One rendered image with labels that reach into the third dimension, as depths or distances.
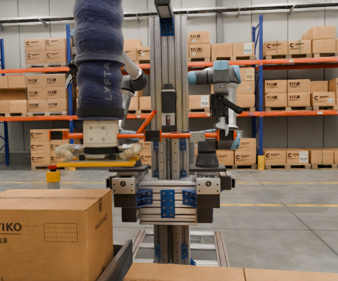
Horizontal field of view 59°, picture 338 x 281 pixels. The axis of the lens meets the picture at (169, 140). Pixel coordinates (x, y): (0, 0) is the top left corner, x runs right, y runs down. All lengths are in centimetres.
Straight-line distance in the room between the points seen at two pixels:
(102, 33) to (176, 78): 77
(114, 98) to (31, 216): 63
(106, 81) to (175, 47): 81
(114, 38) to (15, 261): 108
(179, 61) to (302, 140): 855
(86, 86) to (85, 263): 78
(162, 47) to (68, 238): 133
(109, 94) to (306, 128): 928
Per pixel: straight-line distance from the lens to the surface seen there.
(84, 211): 137
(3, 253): 160
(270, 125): 1006
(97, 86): 140
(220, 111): 145
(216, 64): 148
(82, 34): 145
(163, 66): 207
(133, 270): 172
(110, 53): 143
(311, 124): 1042
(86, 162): 137
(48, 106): 949
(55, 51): 959
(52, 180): 217
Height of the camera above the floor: 131
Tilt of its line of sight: 3 degrees down
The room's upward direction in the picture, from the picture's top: 1 degrees counter-clockwise
